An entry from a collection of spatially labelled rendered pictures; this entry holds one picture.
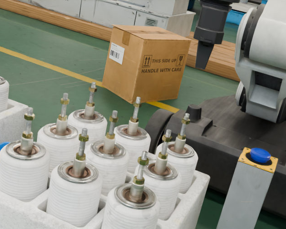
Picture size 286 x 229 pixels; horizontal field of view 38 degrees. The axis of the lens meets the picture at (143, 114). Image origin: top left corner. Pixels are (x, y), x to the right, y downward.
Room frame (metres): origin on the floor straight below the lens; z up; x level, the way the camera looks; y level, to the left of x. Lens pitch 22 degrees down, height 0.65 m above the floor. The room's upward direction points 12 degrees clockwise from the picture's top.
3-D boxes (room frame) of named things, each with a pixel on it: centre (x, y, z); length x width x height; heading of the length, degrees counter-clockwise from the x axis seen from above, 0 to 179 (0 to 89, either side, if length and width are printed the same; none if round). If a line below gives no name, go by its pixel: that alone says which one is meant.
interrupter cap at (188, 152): (0.85, -0.09, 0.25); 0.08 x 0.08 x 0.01
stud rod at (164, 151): (0.73, -0.06, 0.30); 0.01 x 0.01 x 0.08
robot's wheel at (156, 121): (1.21, -0.06, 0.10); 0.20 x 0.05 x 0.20; 159
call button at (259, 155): (0.75, -0.24, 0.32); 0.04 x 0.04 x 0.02
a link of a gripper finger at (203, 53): (0.82, -0.09, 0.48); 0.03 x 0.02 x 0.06; 86
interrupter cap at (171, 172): (0.73, -0.06, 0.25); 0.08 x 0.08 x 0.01
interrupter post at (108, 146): (0.77, 0.06, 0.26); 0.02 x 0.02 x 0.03
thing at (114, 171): (0.77, 0.06, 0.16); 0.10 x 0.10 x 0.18
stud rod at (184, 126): (0.85, -0.09, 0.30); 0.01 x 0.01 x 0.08
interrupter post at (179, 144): (0.85, -0.09, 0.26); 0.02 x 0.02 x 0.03
